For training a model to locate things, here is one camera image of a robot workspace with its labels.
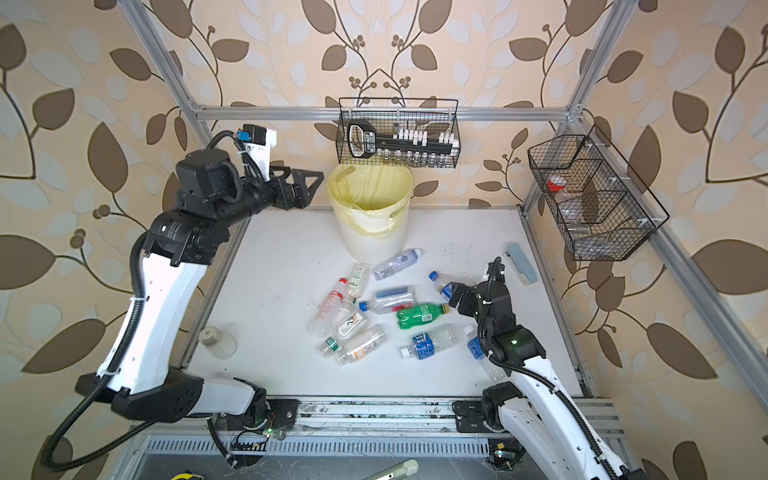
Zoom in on green sprite bottle yellow cap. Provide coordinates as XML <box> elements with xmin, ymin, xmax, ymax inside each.
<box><xmin>397</xmin><ymin>303</ymin><xmax>450</xmax><ymax>330</ymax></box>

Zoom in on clear bottle red cap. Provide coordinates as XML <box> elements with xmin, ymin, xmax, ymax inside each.
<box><xmin>309</xmin><ymin>278</ymin><xmax>349</xmax><ymax>337</ymax></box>

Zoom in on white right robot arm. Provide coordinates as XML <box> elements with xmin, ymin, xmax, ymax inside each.
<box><xmin>449</xmin><ymin>279</ymin><xmax>648</xmax><ymax>479</ymax></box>

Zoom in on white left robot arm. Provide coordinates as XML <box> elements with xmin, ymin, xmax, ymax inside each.
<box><xmin>39</xmin><ymin>148</ymin><xmax>324</xmax><ymax>472</ymax></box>

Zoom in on yellow bin liner bag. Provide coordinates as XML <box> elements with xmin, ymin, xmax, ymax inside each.
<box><xmin>327</xmin><ymin>164</ymin><xmax>413</xmax><ymax>237</ymax></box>

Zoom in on white ribbed trash bin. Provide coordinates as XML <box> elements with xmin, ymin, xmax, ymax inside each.
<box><xmin>333</xmin><ymin>204</ymin><xmax>409</xmax><ymax>265</ymax></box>

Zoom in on water bottle blue label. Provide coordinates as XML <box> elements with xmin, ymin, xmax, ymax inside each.
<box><xmin>463</xmin><ymin>325</ymin><xmax>508</xmax><ymax>384</ymax></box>

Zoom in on black tool in basket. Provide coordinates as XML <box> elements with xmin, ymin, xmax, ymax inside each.
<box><xmin>344</xmin><ymin>121</ymin><xmax>461</xmax><ymax>159</ymax></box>

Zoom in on small bottle green white label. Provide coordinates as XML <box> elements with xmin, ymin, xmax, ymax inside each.
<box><xmin>347</xmin><ymin>263</ymin><xmax>371</xmax><ymax>299</ymax></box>

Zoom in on clear bottle blue pink label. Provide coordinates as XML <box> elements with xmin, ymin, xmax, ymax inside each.
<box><xmin>358</xmin><ymin>286</ymin><xmax>416</xmax><ymax>315</ymax></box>

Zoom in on clear bottle yellow label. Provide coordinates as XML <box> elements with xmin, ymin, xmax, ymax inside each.
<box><xmin>337</xmin><ymin>325</ymin><xmax>386</xmax><ymax>365</ymax></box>

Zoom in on red capped jar in basket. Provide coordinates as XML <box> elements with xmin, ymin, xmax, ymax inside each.
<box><xmin>546</xmin><ymin>174</ymin><xmax>567</xmax><ymax>194</ymax></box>

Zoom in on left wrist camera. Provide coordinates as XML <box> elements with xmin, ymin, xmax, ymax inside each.
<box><xmin>235</xmin><ymin>124</ymin><xmax>277</xmax><ymax>168</ymax></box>

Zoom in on black wire basket back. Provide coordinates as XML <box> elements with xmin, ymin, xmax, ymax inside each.
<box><xmin>335</xmin><ymin>96</ymin><xmax>462</xmax><ymax>169</ymax></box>

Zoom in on black wire basket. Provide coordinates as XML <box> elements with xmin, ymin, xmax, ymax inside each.
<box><xmin>335</xmin><ymin>96</ymin><xmax>462</xmax><ymax>169</ymax></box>
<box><xmin>527</xmin><ymin>125</ymin><xmax>670</xmax><ymax>262</ymax></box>

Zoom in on black wire basket right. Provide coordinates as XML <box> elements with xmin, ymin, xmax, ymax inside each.
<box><xmin>527</xmin><ymin>125</ymin><xmax>670</xmax><ymax>262</ymax></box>

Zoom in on metal base rail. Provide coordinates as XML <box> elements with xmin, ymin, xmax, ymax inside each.
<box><xmin>263</xmin><ymin>395</ymin><xmax>613</xmax><ymax>436</ymax></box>

